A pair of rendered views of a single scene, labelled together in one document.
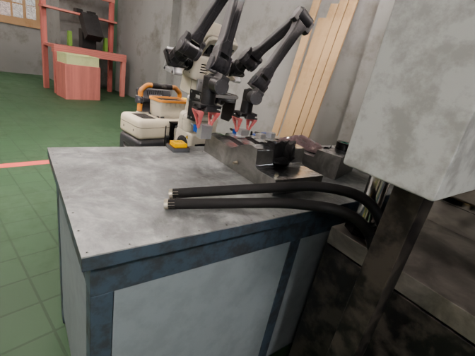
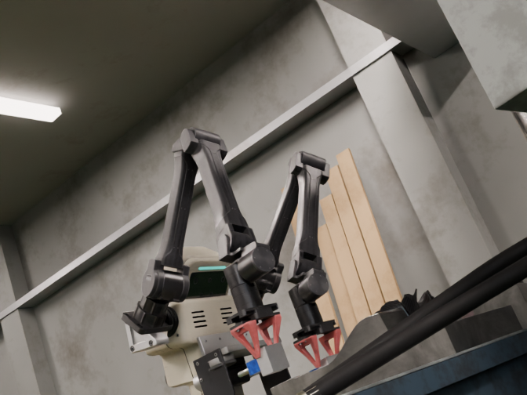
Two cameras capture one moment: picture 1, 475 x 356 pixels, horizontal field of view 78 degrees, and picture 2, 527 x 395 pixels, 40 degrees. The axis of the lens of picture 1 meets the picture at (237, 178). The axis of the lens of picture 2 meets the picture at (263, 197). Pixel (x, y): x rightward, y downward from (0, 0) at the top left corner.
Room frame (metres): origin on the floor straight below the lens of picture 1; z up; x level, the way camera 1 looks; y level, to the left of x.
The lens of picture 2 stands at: (-0.34, 0.28, 0.78)
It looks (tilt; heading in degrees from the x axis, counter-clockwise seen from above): 18 degrees up; 352
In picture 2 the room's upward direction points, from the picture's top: 22 degrees counter-clockwise
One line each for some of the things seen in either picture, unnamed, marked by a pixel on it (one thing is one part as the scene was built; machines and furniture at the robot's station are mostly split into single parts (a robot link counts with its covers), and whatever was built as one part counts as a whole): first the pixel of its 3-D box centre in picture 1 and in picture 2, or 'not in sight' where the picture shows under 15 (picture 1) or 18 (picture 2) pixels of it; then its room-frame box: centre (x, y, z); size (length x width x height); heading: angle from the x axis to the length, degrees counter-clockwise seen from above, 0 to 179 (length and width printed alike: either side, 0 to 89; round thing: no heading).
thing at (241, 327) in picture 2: (202, 116); (255, 335); (1.18, 0.18, 0.99); 0.07 x 0.07 x 0.09; 39
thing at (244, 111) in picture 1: (246, 108); (310, 319); (1.46, 0.02, 1.02); 0.10 x 0.07 x 0.07; 129
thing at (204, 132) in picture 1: (198, 128); (258, 365); (1.22, 0.20, 0.93); 0.13 x 0.05 x 0.05; 39
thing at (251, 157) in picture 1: (259, 153); (386, 351); (1.24, -0.08, 0.87); 0.50 x 0.26 x 0.14; 39
